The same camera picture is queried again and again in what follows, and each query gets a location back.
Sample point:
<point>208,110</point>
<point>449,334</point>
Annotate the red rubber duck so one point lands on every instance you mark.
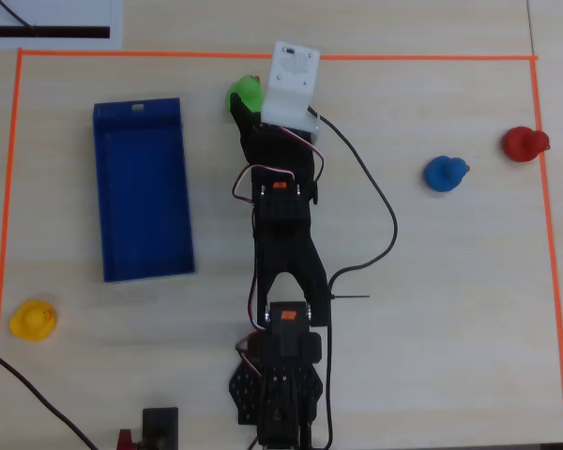
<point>521,143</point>

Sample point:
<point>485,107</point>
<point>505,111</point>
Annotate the black zip tie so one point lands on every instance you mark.
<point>352,296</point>

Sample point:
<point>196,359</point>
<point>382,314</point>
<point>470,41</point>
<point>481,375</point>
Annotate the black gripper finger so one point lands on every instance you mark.
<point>244,117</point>

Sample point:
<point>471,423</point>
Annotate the orange tape strip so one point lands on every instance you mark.
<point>403,57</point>
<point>4,234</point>
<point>550,244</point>

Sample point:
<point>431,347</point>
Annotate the green rubber duck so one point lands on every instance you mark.
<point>245,89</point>

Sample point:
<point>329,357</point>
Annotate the yellow rubber duck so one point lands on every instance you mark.
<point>32,321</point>

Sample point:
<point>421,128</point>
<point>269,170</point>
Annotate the blue rectangular open box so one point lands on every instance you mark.
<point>143,197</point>

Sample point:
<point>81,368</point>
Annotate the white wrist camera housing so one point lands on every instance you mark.
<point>291,89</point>

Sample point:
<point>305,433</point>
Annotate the white paper sheet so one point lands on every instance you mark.
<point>75,13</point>

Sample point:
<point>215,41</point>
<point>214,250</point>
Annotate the blue rubber duck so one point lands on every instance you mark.
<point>443,174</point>

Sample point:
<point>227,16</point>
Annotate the black table clamp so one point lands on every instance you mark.
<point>160,426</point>

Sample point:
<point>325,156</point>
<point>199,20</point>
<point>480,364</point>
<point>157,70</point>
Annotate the black strip on paper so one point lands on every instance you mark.
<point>65,32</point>

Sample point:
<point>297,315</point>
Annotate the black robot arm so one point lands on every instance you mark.
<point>284,262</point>

